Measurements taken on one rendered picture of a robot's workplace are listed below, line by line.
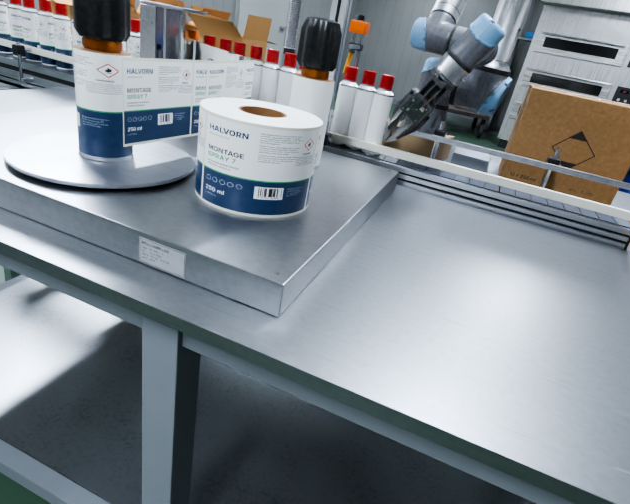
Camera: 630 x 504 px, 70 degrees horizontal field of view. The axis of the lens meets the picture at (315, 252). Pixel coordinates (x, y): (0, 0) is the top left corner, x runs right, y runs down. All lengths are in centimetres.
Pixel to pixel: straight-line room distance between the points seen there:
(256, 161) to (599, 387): 55
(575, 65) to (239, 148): 697
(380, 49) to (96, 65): 955
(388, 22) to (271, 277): 977
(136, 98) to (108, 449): 78
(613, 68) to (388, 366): 707
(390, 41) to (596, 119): 889
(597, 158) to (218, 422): 122
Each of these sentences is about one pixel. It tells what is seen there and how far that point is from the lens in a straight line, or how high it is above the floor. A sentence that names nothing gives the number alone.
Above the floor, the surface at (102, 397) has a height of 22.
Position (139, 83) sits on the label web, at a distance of 87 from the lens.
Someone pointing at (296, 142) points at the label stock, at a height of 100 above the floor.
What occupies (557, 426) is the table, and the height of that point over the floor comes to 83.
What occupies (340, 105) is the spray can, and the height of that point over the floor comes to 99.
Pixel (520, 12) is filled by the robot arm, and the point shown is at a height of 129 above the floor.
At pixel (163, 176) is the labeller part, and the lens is 82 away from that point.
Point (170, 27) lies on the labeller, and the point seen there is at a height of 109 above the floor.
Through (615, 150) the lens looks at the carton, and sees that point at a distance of 145.
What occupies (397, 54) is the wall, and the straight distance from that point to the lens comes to 1009.
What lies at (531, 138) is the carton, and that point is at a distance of 142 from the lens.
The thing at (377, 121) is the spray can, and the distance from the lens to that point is 123.
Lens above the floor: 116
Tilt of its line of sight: 26 degrees down
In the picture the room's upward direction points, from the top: 11 degrees clockwise
